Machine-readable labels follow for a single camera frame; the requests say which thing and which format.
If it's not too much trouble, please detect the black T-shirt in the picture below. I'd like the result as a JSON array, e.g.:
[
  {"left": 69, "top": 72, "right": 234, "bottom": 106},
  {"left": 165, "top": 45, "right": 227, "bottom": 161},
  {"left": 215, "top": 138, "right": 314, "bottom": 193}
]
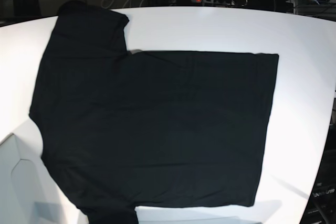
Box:
[{"left": 29, "top": 1, "right": 279, "bottom": 223}]

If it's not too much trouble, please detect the black power strip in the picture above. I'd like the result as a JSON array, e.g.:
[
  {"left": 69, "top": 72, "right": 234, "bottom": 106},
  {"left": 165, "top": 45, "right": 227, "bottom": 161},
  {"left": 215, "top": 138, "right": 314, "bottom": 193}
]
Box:
[{"left": 176, "top": 0, "right": 248, "bottom": 8}]

